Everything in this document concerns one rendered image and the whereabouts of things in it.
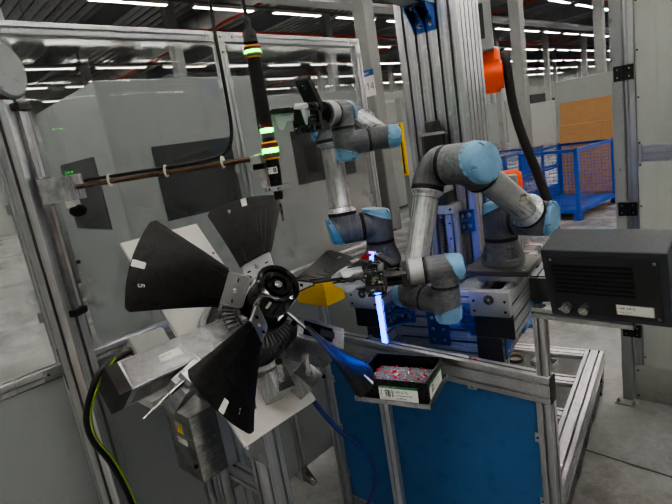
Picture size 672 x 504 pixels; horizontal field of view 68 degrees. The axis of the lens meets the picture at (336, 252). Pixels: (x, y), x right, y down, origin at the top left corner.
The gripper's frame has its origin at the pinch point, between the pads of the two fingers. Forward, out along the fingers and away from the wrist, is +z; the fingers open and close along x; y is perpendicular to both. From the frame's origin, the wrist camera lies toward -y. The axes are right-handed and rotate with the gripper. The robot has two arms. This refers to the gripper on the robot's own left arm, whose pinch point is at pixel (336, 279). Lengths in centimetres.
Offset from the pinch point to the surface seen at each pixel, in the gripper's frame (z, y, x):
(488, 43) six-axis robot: -120, -372, -59
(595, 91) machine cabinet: -438, -965, 63
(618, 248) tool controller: -66, 23, -8
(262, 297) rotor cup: 16.4, 19.0, -5.5
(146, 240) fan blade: 41, 21, -25
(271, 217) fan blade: 16.6, -7.4, -18.9
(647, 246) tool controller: -71, 26, -8
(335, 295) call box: 7.2, -35.4, 20.6
